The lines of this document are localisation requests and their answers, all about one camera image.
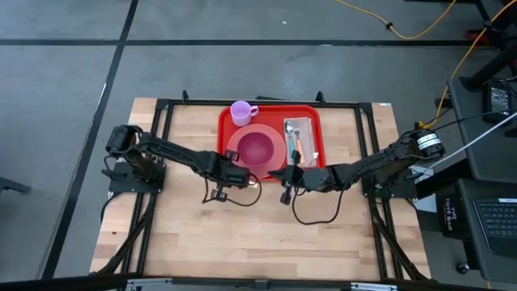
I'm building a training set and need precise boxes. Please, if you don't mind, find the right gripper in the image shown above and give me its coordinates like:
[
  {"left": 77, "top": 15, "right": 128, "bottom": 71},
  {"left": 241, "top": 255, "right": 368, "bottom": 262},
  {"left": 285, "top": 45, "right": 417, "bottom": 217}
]
[{"left": 268, "top": 149, "right": 337, "bottom": 206}]

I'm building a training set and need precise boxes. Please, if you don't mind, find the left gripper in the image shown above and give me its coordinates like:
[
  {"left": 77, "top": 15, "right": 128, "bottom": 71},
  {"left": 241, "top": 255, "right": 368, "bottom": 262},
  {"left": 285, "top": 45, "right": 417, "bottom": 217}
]
[{"left": 208, "top": 149, "right": 252, "bottom": 203}]

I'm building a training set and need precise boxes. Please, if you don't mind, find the salmon pink plate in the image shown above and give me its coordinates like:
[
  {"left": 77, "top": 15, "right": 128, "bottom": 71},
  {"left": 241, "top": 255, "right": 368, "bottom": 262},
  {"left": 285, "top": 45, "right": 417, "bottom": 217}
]
[{"left": 225, "top": 123, "right": 288, "bottom": 180}]

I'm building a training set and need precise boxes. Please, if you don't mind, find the fork with orange handle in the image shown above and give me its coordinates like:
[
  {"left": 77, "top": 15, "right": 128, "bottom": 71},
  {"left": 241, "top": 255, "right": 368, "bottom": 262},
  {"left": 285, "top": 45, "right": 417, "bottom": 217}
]
[{"left": 292, "top": 125, "right": 304, "bottom": 163}]

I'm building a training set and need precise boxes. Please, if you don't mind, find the pink-red plastic bowl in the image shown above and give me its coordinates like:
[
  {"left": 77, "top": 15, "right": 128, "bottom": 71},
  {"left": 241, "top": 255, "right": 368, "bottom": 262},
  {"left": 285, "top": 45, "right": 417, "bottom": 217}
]
[{"left": 236, "top": 131, "right": 275, "bottom": 168}]

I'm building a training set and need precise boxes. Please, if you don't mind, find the beige cloth napkin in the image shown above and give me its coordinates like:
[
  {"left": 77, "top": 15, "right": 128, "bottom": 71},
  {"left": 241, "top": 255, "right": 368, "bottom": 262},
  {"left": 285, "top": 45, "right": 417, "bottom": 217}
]
[{"left": 282, "top": 116, "right": 320, "bottom": 168}]

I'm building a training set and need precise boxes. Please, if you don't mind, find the spoon with teal handle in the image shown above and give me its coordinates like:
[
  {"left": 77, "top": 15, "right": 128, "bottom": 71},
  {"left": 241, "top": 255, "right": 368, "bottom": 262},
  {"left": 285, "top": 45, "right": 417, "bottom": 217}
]
[{"left": 284, "top": 120, "right": 296, "bottom": 166}]

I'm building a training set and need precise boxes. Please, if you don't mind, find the light pink plastic mug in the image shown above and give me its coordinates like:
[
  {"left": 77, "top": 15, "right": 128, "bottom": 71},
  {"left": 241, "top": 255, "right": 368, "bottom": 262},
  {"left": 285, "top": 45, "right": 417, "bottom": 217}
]
[{"left": 229, "top": 100, "right": 260, "bottom": 128}]

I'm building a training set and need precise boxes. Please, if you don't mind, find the red plastic tray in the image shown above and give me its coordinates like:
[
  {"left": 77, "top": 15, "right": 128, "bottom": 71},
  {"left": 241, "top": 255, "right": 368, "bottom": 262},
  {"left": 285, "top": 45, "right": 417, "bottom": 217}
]
[{"left": 216, "top": 104, "right": 327, "bottom": 182}]

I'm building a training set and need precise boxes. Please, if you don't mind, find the silver aluminium bar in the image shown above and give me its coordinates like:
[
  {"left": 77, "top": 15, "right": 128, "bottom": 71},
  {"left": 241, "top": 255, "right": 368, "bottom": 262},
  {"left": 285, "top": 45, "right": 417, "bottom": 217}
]
[{"left": 124, "top": 276, "right": 399, "bottom": 291}]

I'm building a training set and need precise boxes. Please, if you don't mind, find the black tote bag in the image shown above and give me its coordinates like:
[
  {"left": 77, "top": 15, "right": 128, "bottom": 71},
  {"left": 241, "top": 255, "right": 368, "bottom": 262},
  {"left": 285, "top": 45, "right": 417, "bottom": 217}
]
[{"left": 438, "top": 193, "right": 465, "bottom": 239}]

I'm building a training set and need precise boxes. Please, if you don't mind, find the black chair leg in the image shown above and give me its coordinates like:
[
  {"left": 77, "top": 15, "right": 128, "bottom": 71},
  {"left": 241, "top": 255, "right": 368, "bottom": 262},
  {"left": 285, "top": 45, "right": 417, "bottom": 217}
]
[{"left": 0, "top": 175, "right": 32, "bottom": 195}]

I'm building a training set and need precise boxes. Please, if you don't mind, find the dark grey desk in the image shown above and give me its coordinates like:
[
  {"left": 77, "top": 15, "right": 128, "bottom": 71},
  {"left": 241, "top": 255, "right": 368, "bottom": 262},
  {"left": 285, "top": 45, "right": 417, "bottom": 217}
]
[{"left": 446, "top": 76, "right": 517, "bottom": 284}]

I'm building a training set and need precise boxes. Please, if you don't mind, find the dark laptop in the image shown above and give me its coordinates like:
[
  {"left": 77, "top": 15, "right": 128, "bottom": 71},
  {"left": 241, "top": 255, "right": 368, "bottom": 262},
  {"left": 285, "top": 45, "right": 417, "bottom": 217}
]
[{"left": 472, "top": 196, "right": 517, "bottom": 260}]

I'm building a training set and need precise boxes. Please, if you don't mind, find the black power adapter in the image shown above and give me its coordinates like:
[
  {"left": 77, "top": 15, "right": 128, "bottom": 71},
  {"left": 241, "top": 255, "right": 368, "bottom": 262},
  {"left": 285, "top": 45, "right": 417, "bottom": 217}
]
[{"left": 481, "top": 78, "right": 515, "bottom": 125}]

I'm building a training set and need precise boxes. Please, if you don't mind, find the black stand leg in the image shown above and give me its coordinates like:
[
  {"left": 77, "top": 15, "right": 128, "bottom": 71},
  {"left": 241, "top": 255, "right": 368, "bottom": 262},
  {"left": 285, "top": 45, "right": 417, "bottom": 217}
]
[{"left": 460, "top": 0, "right": 517, "bottom": 94}]

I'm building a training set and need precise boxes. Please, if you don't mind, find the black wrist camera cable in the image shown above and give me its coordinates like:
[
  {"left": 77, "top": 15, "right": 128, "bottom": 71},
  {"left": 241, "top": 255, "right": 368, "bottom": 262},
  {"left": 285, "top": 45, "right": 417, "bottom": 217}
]
[
  {"left": 291, "top": 188, "right": 344, "bottom": 226},
  {"left": 200, "top": 173, "right": 263, "bottom": 208}
]

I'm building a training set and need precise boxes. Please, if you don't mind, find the black aluminium table frame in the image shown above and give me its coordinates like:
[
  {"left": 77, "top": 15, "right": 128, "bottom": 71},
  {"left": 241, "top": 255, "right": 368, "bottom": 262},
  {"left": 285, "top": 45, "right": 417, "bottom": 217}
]
[{"left": 90, "top": 89, "right": 431, "bottom": 284}]

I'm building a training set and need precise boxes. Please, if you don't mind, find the yellow looping floor cord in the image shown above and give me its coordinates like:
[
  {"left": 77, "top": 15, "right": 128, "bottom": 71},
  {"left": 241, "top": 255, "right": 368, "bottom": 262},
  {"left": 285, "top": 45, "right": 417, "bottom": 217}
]
[{"left": 334, "top": 0, "right": 458, "bottom": 40}]

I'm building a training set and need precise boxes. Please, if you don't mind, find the white cable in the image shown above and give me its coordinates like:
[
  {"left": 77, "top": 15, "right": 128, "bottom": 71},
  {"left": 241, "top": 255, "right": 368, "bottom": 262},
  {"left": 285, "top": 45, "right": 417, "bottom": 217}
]
[{"left": 419, "top": 120, "right": 517, "bottom": 175}]

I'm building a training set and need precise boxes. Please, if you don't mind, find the yellow hanging power cord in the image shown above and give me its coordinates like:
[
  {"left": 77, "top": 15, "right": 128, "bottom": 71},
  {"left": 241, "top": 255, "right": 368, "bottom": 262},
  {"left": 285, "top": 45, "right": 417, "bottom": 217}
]
[{"left": 418, "top": 0, "right": 517, "bottom": 134}]

